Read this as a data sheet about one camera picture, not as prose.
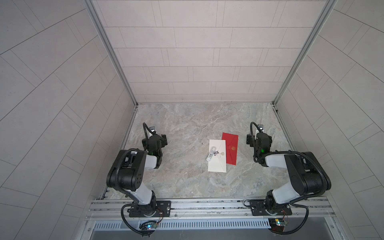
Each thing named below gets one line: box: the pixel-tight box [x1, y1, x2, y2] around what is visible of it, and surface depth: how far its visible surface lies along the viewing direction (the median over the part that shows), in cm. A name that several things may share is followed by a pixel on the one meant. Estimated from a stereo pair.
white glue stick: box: [206, 146, 217, 162], surface depth 89 cm
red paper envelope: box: [221, 132, 239, 166], surface depth 95 cm
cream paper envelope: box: [208, 139, 227, 173], surface depth 89 cm
